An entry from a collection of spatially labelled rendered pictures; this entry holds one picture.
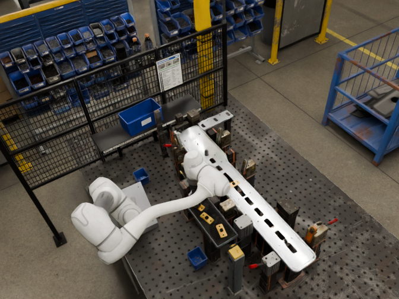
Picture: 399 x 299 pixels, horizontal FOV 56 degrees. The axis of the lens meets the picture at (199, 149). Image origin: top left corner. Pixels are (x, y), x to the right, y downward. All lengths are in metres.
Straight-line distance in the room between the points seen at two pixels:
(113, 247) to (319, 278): 1.35
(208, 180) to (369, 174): 2.57
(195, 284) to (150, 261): 0.35
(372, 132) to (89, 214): 3.28
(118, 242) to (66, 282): 1.73
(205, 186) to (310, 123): 2.87
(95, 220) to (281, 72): 3.98
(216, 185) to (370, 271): 1.28
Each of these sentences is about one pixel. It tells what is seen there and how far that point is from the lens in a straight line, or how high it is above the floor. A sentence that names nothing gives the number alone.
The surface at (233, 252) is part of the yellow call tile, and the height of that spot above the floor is 1.16.
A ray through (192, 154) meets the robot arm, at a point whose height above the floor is 1.62.
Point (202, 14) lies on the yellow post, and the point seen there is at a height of 1.67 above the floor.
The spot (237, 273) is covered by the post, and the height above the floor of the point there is 0.96.
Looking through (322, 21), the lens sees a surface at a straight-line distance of 5.91.
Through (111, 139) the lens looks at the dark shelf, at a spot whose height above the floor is 1.03.
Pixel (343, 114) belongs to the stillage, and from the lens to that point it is 4.53.
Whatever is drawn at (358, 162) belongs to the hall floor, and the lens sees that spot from 4.26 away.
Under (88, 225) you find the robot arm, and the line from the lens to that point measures 1.85.
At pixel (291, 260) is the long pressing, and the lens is 2.30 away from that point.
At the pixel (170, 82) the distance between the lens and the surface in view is 3.11.
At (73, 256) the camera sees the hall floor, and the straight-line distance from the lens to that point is 3.67.
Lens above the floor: 3.01
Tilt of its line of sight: 46 degrees down
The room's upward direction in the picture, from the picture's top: 5 degrees counter-clockwise
